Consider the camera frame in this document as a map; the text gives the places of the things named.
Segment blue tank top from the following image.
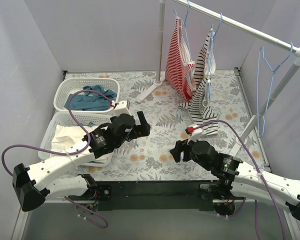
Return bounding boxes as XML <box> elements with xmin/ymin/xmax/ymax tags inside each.
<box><xmin>70</xmin><ymin>85</ymin><xmax>117</xmax><ymax>111</ymax></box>

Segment light blue wire hanger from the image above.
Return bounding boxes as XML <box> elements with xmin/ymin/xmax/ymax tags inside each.
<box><xmin>256</xmin><ymin>42</ymin><xmax>294</xmax><ymax>138</ymax></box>

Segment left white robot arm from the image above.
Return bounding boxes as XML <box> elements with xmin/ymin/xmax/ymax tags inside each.
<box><xmin>12</xmin><ymin>111</ymin><xmax>151</xmax><ymax>212</ymax></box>

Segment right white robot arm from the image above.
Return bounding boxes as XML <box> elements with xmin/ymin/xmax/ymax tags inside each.
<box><xmin>169</xmin><ymin>140</ymin><xmax>300</xmax><ymax>221</ymax></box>

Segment black striped tank top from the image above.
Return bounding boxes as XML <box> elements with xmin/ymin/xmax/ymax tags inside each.
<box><xmin>178</xmin><ymin>30</ymin><xmax>218</xmax><ymax>125</ymax></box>

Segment red striped tank top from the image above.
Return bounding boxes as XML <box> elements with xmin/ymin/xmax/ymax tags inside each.
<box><xmin>165</xmin><ymin>16</ymin><xmax>195</xmax><ymax>102</ymax></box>

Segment blue hanger with red top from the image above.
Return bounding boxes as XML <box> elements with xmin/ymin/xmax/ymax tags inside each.
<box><xmin>181</xmin><ymin>0</ymin><xmax>192</xmax><ymax>59</ymax></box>

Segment floral table cloth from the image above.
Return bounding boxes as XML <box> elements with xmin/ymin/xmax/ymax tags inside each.
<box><xmin>36</xmin><ymin>69</ymin><xmax>269</xmax><ymax>182</ymax></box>

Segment lower white plastic basket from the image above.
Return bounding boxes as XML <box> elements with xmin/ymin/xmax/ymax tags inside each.
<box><xmin>37</xmin><ymin>111</ymin><xmax>116</xmax><ymax>168</ymax></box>

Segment white plastic basket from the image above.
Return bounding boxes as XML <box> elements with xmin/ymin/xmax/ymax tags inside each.
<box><xmin>37</xmin><ymin>111</ymin><xmax>116</xmax><ymax>168</ymax></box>
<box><xmin>53</xmin><ymin>77</ymin><xmax>120</xmax><ymax>115</ymax></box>

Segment white cloths in basket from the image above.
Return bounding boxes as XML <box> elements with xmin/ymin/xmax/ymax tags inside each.
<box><xmin>51</xmin><ymin>125</ymin><xmax>86</xmax><ymax>152</ymax></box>

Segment upper white plastic basket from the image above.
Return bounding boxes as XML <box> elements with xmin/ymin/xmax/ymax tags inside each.
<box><xmin>53</xmin><ymin>77</ymin><xmax>120</xmax><ymax>115</ymax></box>

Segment silver clothes rack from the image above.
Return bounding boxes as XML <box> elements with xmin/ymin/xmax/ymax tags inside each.
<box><xmin>136</xmin><ymin>0</ymin><xmax>300</xmax><ymax>157</ymax></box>

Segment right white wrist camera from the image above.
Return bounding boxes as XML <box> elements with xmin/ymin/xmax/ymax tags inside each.
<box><xmin>185</xmin><ymin>124</ymin><xmax>205</xmax><ymax>142</ymax></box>

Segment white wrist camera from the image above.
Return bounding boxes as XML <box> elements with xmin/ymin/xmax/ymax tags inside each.
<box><xmin>111</xmin><ymin>100</ymin><xmax>132</xmax><ymax>117</ymax></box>
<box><xmin>185</xmin><ymin>124</ymin><xmax>205</xmax><ymax>142</ymax></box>

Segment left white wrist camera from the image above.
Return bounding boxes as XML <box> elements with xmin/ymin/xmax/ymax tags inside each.
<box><xmin>111</xmin><ymin>100</ymin><xmax>132</xmax><ymax>117</ymax></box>

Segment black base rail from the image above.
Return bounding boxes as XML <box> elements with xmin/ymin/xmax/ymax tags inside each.
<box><xmin>67</xmin><ymin>179</ymin><xmax>241</xmax><ymax>212</ymax></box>

